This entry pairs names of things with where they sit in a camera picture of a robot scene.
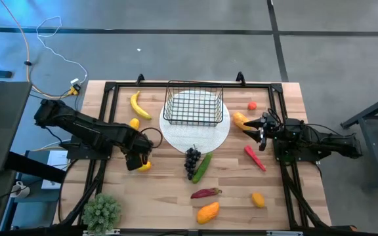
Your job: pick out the yellow lemon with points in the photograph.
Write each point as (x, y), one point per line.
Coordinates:
(134, 124)
(146, 168)

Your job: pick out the dark purple grape bunch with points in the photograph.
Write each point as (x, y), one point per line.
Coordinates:
(191, 162)

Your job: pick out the dark grey workbench frame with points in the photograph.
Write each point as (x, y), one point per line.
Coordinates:
(369, 131)

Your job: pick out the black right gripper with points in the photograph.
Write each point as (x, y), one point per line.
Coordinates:
(274, 129)

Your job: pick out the black aluminium table frame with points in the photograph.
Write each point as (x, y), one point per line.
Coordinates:
(136, 84)

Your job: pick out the small yellow-orange mango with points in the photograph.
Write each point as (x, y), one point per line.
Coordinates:
(258, 200)

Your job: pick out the yellow-green mango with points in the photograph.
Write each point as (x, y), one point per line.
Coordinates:
(136, 106)

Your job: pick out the white round plate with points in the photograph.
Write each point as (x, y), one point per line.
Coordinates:
(195, 139)

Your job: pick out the white paper box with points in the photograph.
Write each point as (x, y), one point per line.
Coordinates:
(57, 164)

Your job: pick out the small round orange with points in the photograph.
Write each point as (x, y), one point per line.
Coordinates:
(252, 105)

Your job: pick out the black desk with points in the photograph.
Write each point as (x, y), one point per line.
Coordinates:
(2, 131)

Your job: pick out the green artificial plant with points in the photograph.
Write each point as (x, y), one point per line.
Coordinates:
(101, 213)

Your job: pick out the dark red pepper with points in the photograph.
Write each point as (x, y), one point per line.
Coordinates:
(203, 193)

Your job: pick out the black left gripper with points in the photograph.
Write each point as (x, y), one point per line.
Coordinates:
(136, 154)

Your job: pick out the white mug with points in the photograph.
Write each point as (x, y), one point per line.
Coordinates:
(21, 190)

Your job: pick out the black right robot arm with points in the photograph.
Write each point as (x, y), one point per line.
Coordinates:
(323, 141)

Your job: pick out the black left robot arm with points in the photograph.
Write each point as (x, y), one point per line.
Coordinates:
(77, 124)

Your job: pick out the green cucumber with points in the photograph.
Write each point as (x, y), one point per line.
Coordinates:
(202, 168)

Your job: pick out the bright red long pepper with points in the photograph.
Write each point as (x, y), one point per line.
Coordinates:
(254, 157)

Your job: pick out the large orange papaya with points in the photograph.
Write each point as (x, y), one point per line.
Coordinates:
(208, 213)

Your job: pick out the white and yellow power plug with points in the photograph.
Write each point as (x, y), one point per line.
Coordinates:
(74, 86)

